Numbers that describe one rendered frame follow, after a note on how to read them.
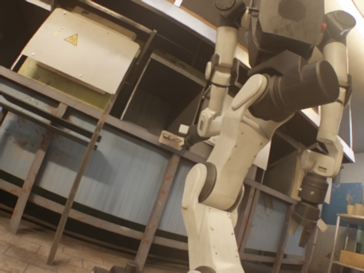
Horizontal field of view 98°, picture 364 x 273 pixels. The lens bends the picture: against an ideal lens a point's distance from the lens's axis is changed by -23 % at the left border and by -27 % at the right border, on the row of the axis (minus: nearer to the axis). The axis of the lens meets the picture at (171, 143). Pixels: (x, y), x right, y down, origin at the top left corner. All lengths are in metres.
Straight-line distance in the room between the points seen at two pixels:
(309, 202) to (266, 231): 1.36
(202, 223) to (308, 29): 0.67
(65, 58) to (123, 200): 0.91
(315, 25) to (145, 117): 1.61
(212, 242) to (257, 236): 1.39
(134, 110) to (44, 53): 1.03
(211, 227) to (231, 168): 0.19
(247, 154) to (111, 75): 0.87
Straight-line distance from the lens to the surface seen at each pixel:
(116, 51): 1.31
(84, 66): 1.24
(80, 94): 1.30
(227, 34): 0.86
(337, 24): 0.91
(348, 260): 3.15
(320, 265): 3.99
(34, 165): 1.25
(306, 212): 0.69
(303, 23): 0.72
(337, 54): 0.85
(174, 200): 1.40
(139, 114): 1.95
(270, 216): 2.04
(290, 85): 0.57
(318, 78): 0.53
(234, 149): 0.64
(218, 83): 0.85
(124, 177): 1.29
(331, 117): 0.74
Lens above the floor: 0.48
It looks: 16 degrees up
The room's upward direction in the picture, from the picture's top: 19 degrees clockwise
